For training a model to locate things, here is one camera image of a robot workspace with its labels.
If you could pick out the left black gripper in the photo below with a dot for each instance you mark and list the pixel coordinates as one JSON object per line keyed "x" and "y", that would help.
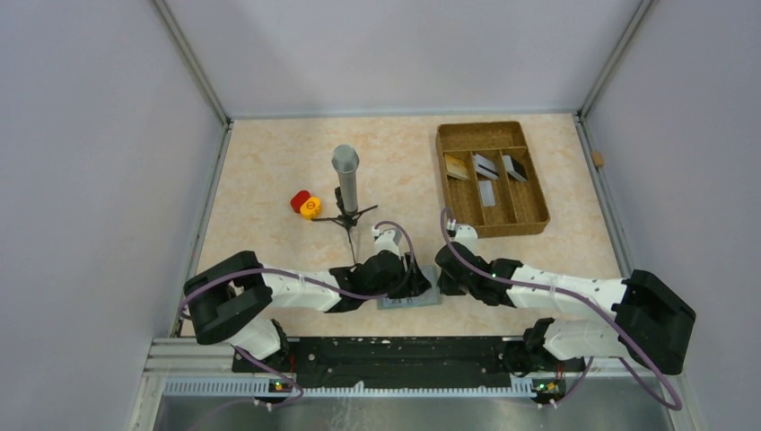
{"x": 414, "y": 284}

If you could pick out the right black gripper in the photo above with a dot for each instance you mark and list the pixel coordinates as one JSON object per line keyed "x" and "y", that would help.
{"x": 446, "y": 287}

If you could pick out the green card holder wallet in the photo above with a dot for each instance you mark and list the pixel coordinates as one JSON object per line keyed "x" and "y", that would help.
{"x": 430, "y": 297}

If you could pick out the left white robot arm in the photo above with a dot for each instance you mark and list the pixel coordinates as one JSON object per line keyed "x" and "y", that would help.
{"x": 226, "y": 302}

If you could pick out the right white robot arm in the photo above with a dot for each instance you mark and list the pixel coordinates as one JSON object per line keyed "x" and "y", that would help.
{"x": 638, "y": 316}

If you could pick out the gold card in tray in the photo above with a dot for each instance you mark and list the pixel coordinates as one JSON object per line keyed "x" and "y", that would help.
{"x": 456, "y": 168}

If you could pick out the brown woven cutlery tray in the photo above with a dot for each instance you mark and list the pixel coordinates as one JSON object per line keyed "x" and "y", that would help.
{"x": 521, "y": 208}

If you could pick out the grey microphone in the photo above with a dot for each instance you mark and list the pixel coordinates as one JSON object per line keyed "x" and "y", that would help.
{"x": 345, "y": 161}

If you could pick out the small wooden block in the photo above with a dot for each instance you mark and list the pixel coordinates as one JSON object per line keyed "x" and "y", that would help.
{"x": 597, "y": 159}

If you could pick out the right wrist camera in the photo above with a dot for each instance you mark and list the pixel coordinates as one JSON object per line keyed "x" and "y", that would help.
{"x": 464, "y": 234}

